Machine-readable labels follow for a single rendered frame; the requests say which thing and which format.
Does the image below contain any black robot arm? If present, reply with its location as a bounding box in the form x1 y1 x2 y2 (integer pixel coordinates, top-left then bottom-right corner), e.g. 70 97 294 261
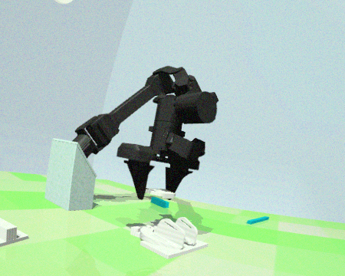
71 66 219 162

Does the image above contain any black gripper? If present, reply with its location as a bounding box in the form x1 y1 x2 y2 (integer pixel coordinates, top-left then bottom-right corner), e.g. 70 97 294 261
117 121 200 199

